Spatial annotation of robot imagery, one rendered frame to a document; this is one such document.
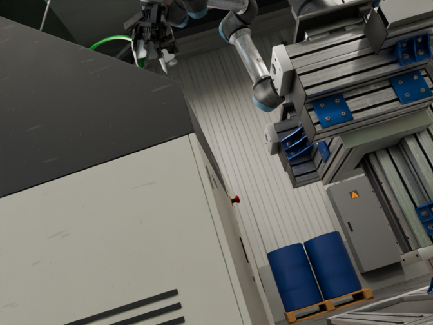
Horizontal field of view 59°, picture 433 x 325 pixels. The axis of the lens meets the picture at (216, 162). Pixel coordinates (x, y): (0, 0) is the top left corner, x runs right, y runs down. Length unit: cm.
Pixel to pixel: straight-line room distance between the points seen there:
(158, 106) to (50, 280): 51
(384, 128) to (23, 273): 105
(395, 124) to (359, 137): 12
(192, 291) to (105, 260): 23
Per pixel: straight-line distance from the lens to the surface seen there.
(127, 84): 112
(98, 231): 100
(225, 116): 869
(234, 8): 186
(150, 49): 143
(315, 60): 115
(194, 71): 938
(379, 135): 122
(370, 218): 791
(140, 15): 142
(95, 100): 114
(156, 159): 100
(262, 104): 181
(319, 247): 603
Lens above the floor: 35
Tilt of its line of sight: 21 degrees up
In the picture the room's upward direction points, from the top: 17 degrees counter-clockwise
